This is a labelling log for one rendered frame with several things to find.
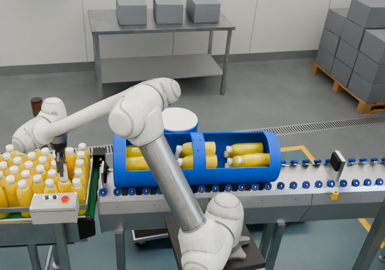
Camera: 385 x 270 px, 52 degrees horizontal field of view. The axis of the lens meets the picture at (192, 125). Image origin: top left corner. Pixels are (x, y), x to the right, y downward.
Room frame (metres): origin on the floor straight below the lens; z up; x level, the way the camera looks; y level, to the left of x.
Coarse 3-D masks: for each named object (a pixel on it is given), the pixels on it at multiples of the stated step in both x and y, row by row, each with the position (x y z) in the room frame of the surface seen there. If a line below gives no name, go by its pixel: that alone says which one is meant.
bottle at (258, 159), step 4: (244, 156) 1.70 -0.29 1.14; (248, 156) 1.70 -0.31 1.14; (252, 156) 1.70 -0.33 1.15; (256, 156) 1.70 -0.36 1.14; (260, 156) 1.70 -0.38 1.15; (264, 156) 1.71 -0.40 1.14; (268, 156) 1.71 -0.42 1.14; (244, 160) 1.68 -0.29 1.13; (248, 160) 1.68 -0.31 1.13; (252, 160) 1.68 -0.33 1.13; (256, 160) 1.69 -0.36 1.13; (260, 160) 1.69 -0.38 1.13; (264, 160) 1.69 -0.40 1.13; (268, 160) 1.70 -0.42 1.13; (244, 164) 1.68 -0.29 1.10; (248, 164) 1.67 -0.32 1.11; (252, 164) 1.68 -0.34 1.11; (256, 164) 1.68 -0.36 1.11; (260, 164) 1.68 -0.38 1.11; (264, 164) 1.69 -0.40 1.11; (268, 164) 1.69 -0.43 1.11
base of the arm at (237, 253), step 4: (244, 236) 1.22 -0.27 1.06; (240, 240) 1.19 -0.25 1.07; (244, 240) 1.20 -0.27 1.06; (248, 240) 1.20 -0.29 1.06; (240, 244) 1.18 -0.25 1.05; (244, 244) 1.19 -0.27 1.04; (232, 248) 1.12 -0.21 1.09; (236, 248) 1.14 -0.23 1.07; (240, 248) 1.16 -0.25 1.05; (232, 252) 1.12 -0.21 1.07; (236, 252) 1.13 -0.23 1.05; (240, 252) 1.14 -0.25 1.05; (244, 252) 1.14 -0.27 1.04; (232, 256) 1.11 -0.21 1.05; (236, 256) 1.12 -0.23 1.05; (240, 256) 1.12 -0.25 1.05; (244, 256) 1.12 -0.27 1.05
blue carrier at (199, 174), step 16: (128, 144) 1.78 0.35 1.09; (176, 144) 1.83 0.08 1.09; (192, 144) 1.65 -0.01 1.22; (224, 144) 1.88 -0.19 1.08; (272, 144) 1.72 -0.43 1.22; (224, 160) 1.84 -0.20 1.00; (272, 160) 1.66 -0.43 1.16; (128, 176) 1.51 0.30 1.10; (144, 176) 1.52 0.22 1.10; (192, 176) 1.57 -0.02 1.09; (208, 176) 1.58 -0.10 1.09; (224, 176) 1.59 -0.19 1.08; (240, 176) 1.61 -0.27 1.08; (256, 176) 1.62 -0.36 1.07; (272, 176) 1.64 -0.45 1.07
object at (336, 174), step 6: (336, 156) 1.85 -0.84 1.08; (342, 156) 1.85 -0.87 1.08; (330, 162) 1.88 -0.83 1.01; (336, 162) 1.82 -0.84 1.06; (342, 162) 1.80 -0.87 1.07; (330, 168) 1.89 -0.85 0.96; (336, 168) 1.81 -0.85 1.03; (342, 168) 1.81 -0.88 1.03; (336, 174) 1.81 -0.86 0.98; (336, 180) 1.80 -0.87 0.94
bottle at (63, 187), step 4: (68, 180) 1.48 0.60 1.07; (60, 184) 1.45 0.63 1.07; (64, 184) 1.45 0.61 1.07; (68, 184) 1.46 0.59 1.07; (60, 188) 1.44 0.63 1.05; (64, 188) 1.44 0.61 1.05; (68, 188) 1.45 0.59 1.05; (60, 192) 1.44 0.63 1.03; (64, 192) 1.43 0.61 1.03; (68, 192) 1.44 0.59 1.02
